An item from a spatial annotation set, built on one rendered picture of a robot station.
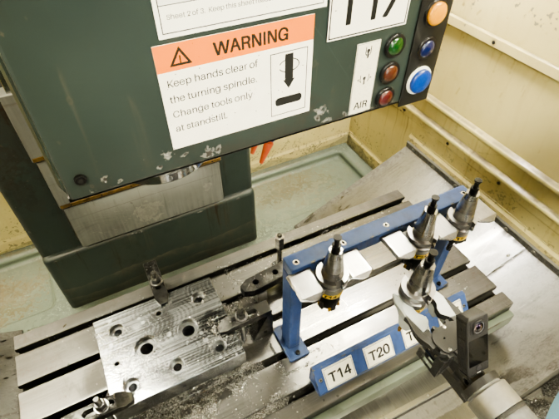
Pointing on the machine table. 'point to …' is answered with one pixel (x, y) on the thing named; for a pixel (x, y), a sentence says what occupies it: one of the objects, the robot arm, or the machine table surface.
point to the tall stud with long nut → (279, 246)
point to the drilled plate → (228, 360)
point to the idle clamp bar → (274, 275)
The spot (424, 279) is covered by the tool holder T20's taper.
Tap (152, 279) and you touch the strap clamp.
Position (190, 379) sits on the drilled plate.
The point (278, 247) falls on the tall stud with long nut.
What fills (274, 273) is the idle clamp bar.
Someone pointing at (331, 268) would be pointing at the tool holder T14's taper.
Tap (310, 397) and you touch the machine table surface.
